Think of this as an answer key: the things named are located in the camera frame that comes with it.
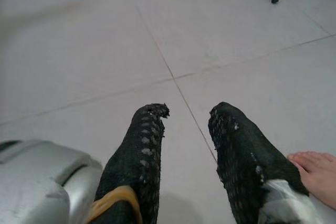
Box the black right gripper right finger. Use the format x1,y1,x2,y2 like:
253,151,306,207
208,101,326,224

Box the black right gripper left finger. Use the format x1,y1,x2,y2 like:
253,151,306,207
86,102,170,224

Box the bare person foot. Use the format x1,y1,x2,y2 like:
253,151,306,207
287,151,336,209

